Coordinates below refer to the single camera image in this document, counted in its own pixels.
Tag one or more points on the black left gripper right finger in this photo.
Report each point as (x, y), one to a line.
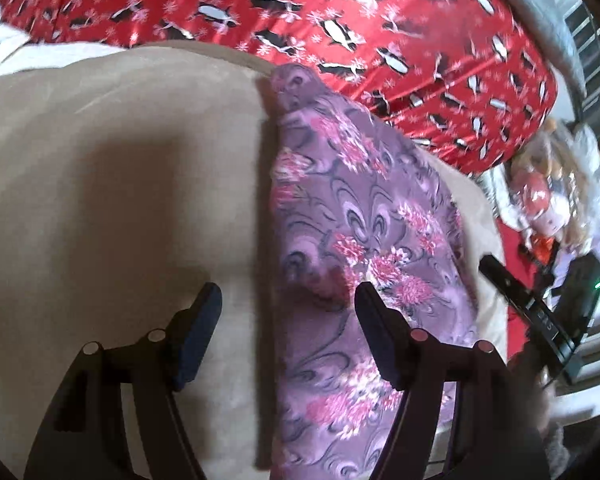
(491, 436)

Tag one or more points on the red penguin pattern blanket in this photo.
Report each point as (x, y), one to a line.
(464, 77)

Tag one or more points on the purple floral cloth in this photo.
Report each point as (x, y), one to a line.
(352, 201)

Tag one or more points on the beige fleece blanket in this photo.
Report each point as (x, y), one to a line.
(126, 183)

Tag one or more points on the doll with blonde hair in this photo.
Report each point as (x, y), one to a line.
(551, 187)

